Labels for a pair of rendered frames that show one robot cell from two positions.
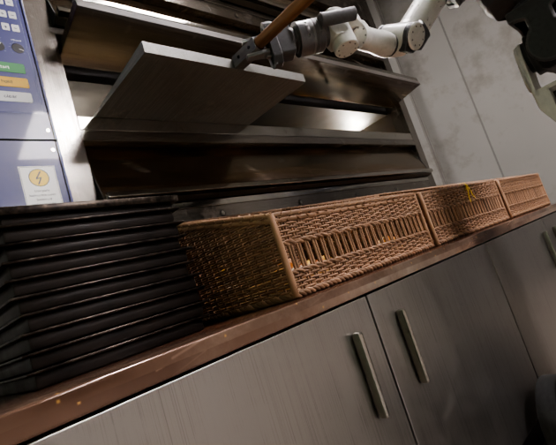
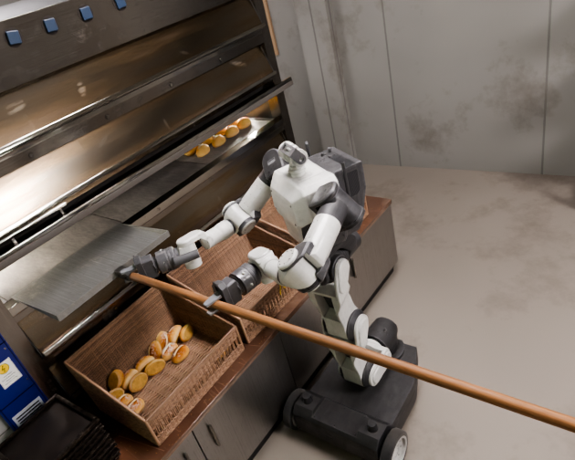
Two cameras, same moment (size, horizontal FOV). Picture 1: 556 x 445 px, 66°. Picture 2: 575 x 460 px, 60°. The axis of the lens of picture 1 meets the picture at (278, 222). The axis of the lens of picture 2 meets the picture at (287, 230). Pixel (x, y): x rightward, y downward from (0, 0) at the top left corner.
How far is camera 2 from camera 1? 181 cm
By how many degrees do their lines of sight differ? 39
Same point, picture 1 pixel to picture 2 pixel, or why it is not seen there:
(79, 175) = (22, 345)
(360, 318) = (188, 443)
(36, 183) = (3, 372)
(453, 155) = (350, 36)
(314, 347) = not seen: outside the picture
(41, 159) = (0, 358)
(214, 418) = not seen: outside the picture
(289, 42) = (154, 273)
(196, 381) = not seen: outside the picture
